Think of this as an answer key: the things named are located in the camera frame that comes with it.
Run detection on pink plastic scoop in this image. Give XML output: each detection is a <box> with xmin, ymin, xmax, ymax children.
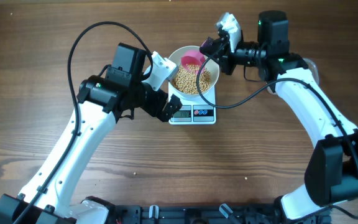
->
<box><xmin>178</xmin><ymin>37</ymin><xmax>219</xmax><ymax>72</ymax></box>

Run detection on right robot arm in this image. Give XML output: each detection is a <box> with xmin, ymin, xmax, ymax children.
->
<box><xmin>200</xmin><ymin>10</ymin><xmax>358</xmax><ymax>223</ymax></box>

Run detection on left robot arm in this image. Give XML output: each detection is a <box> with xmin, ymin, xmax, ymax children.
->
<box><xmin>0</xmin><ymin>43</ymin><xmax>181</xmax><ymax>223</ymax></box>

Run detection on soybeans in bowl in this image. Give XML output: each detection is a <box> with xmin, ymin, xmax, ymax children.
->
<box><xmin>172</xmin><ymin>65</ymin><xmax>211</xmax><ymax>95</ymax></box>

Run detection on soybeans in scoop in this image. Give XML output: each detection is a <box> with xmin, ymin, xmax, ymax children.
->
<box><xmin>184</xmin><ymin>64</ymin><xmax>200</xmax><ymax>73</ymax></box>

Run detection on white bowl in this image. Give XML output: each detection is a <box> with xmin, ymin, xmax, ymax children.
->
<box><xmin>168</xmin><ymin>49</ymin><xmax>219</xmax><ymax>96</ymax></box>

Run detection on clear plastic container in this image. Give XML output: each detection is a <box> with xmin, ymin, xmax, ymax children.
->
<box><xmin>265</xmin><ymin>57</ymin><xmax>320</xmax><ymax>94</ymax></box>

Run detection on left black cable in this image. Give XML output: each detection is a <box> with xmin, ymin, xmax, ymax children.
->
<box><xmin>12</xmin><ymin>21</ymin><xmax>154</xmax><ymax>224</ymax></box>

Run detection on black cable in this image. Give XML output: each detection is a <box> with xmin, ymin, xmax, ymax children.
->
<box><xmin>12</xmin><ymin>21</ymin><xmax>154</xmax><ymax>224</ymax></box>
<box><xmin>196</xmin><ymin>37</ymin><xmax>358</xmax><ymax>220</ymax></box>

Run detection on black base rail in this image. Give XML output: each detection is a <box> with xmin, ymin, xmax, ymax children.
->
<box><xmin>106</xmin><ymin>204</ymin><xmax>332</xmax><ymax>224</ymax></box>

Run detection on right black cable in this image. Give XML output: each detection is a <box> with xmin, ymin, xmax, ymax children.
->
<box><xmin>196</xmin><ymin>37</ymin><xmax>358</xmax><ymax>220</ymax></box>

